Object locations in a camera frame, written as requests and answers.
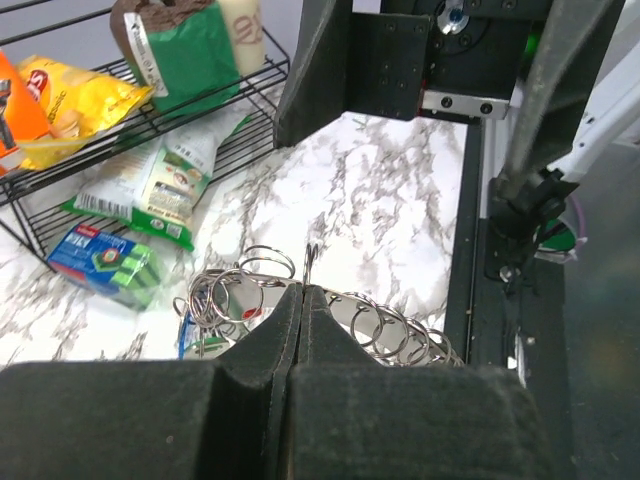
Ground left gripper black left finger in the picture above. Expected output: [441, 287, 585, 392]
[1, 284, 303, 479]

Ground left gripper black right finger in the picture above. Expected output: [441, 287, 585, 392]
[289, 286, 554, 479]

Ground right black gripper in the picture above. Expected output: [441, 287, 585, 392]
[273, 0, 624, 200]

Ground green key tag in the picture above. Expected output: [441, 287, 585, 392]
[182, 337, 233, 360]

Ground blue key tag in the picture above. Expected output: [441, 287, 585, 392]
[178, 311, 201, 360]

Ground silver keyring chain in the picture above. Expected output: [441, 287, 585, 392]
[171, 242, 466, 368]

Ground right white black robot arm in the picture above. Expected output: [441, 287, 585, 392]
[275, 1, 639, 284]

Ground blue green small box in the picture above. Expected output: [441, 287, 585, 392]
[47, 223, 164, 311]

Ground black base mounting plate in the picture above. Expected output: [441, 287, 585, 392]
[445, 119, 577, 479]

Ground cream pump lotion bottle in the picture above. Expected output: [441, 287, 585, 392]
[218, 0, 266, 76]

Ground green white snack packet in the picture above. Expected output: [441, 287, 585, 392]
[61, 110, 248, 252]

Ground green brown paper bag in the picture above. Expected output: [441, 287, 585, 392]
[110, 0, 241, 117]

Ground yellow chips bag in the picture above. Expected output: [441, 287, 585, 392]
[17, 55, 154, 171]

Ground orange razor box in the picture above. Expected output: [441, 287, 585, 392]
[0, 52, 51, 176]

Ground black wire shelf rack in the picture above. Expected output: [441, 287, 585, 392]
[1, 1, 291, 263]

